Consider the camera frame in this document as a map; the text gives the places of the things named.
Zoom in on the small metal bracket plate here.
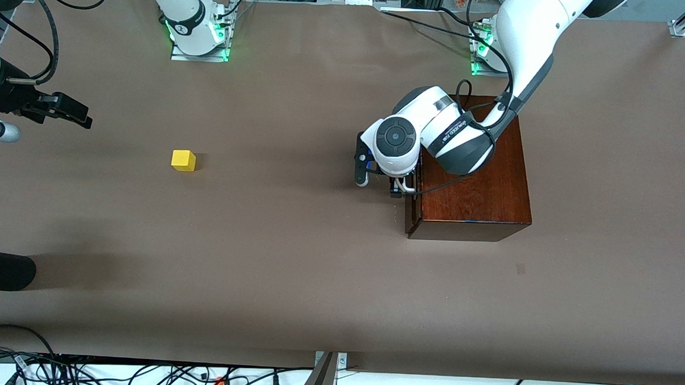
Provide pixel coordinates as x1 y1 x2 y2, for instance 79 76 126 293
315 351 348 368

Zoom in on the short black base cable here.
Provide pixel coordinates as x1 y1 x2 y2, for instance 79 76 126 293
436 7 498 50

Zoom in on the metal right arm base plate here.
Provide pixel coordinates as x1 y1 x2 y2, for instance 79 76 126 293
170 39 232 63

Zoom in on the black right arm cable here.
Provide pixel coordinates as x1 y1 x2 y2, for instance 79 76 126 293
0 0 109 88

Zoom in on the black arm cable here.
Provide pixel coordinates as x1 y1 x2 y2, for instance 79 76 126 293
416 76 521 200
0 0 109 88

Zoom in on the grey metal strut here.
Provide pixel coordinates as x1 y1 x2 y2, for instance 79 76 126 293
299 351 339 385

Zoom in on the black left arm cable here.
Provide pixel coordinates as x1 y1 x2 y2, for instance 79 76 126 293
416 76 521 200

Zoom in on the yellow cube block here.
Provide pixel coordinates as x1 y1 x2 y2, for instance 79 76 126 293
171 149 197 173

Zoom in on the dark brown wooden cabinet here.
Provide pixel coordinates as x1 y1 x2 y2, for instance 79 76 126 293
407 92 538 244

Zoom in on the wooden drawer with white handle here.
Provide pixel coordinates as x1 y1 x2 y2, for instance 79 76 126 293
395 177 424 235

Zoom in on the black cylinder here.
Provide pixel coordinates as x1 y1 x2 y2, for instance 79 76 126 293
0 249 38 292

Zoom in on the long black base cable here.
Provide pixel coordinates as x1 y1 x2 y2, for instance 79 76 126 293
379 9 479 41

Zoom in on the black cable arc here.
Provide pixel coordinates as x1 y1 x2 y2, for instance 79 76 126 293
0 324 58 357

